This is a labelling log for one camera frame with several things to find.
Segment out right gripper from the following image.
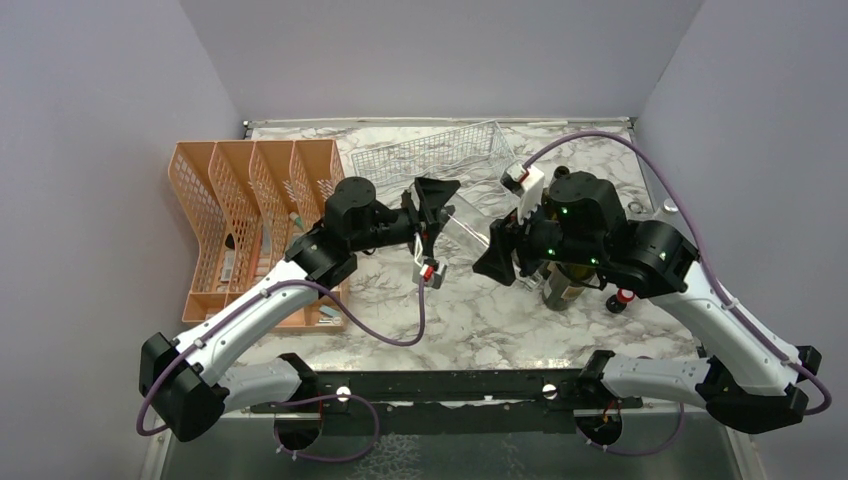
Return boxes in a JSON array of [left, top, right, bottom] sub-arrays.
[[475, 190, 606, 282]]

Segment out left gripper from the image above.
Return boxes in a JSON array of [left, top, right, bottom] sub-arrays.
[[350, 177, 461, 259]]

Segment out green wine bottle white label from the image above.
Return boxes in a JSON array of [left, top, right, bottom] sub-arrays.
[[542, 262, 595, 312]]

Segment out green wine bottle brown label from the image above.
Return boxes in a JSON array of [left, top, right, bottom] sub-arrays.
[[549, 165, 571, 186]]

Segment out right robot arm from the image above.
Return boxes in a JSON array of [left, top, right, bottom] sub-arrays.
[[473, 165, 821, 434]]

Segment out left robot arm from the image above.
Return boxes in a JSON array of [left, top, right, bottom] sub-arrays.
[[135, 177, 461, 441]]

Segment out clear bottle silver cap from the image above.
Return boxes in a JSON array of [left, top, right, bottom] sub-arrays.
[[656, 198, 679, 219]]

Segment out orange plastic file organizer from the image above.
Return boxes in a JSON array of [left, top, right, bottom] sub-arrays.
[[168, 139, 345, 326]]

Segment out white wire wine rack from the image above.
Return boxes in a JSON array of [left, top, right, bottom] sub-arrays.
[[351, 120, 517, 210]]

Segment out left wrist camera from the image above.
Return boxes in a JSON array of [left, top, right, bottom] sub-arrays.
[[412, 257, 448, 290]]

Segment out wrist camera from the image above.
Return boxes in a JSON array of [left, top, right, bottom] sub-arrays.
[[501, 162, 545, 225], [412, 257, 448, 290]]

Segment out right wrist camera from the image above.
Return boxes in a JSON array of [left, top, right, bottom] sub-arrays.
[[501, 162, 545, 225]]

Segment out black mounting rail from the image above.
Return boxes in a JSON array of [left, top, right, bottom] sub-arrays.
[[249, 368, 642, 436]]

